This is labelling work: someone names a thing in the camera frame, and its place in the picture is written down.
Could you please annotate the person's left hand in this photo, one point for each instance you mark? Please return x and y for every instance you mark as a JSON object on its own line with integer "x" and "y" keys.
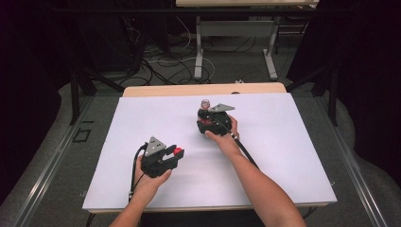
{"x": 148, "y": 184}

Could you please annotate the person's right hand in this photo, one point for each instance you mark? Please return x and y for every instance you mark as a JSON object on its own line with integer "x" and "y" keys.
{"x": 225, "y": 138}

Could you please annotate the metal floor rail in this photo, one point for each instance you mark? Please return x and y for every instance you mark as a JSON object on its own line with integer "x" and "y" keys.
{"x": 53, "y": 157}
{"x": 353, "y": 164}

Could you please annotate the dark curtain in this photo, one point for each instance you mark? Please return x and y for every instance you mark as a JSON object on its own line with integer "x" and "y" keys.
{"x": 28, "y": 63}
{"x": 369, "y": 78}

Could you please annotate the red bottle cap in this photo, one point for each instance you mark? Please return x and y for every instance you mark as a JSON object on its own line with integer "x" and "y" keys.
{"x": 178, "y": 151}

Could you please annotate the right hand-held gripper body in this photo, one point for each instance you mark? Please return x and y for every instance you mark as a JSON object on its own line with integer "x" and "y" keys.
{"x": 219, "y": 121}

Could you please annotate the black metal stand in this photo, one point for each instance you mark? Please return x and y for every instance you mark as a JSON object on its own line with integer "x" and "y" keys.
{"x": 327, "y": 88}
{"x": 78, "y": 91}

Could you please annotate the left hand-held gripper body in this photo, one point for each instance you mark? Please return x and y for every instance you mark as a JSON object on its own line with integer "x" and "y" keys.
{"x": 154, "y": 159}

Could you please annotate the dark drink bottle red label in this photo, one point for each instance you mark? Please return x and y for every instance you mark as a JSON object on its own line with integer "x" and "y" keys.
{"x": 204, "y": 113}

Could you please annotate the white table sheet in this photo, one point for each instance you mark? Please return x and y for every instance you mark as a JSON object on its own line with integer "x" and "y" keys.
{"x": 277, "y": 151}

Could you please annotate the wooden table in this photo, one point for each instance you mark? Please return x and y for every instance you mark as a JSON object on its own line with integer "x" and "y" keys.
{"x": 189, "y": 89}

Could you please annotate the black crossbar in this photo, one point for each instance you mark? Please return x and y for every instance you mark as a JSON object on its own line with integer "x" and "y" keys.
{"x": 157, "y": 10}

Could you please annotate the white-legged desk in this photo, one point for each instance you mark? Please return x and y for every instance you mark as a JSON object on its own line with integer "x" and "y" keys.
{"x": 239, "y": 28}

